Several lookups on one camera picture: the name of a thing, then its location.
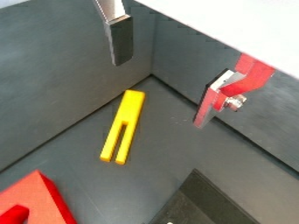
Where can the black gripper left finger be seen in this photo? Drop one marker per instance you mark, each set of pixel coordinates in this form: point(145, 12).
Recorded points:
point(118, 29)

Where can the yellow two-prong square-circle object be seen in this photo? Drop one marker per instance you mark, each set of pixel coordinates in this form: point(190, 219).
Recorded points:
point(125, 119)

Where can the red shape-sorter fixture block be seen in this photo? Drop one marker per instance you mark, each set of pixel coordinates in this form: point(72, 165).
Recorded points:
point(36, 193)

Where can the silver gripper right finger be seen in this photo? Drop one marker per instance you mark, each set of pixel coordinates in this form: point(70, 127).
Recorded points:
point(224, 91)

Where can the black curved regrasp stand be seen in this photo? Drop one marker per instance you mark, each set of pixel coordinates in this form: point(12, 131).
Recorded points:
point(200, 203)

